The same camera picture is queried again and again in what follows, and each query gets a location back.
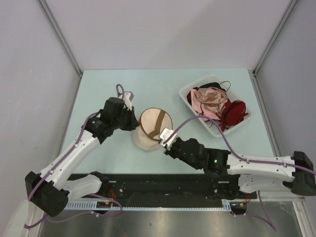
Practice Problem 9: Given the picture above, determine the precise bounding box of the beige round laundry bag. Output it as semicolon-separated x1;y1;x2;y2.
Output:
133;108;173;151

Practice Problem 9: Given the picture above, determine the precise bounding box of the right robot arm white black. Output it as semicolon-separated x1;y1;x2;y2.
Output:
160;137;316;198

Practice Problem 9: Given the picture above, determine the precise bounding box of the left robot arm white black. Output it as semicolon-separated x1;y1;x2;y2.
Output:
25;91;139;217

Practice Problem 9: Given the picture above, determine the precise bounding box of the dark red lace bra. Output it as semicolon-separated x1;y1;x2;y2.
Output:
217;99;248;132

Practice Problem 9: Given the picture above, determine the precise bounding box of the white plastic mesh basket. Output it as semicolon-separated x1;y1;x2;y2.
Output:
179;75;253;137

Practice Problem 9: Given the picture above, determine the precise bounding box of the pink satin garment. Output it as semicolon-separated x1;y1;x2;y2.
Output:
190;87;228;120

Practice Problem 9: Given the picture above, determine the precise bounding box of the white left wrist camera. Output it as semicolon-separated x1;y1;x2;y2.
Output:
118;91;134;111

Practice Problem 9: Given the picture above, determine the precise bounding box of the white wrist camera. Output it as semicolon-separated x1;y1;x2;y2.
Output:
159;128;178;150
118;91;134;111

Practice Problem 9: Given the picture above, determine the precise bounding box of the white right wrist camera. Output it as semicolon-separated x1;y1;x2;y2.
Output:
159;128;178;150

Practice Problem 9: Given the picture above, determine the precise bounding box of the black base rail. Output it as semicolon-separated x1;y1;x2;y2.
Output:
69;172;257;201

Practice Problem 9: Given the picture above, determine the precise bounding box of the white slotted cable duct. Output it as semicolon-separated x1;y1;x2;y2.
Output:
65;199;246;211

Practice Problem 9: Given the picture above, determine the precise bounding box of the black bra with strap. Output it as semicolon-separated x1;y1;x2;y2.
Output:
199;81;231;92

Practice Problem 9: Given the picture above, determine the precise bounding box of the left aluminium frame post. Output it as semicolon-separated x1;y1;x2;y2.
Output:
36;0;83;78

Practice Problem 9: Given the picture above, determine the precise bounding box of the aluminium frame post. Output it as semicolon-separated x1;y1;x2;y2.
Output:
252;0;299;77
36;0;83;78

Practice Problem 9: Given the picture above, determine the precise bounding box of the right aluminium frame post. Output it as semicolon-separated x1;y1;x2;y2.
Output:
252;0;299;77

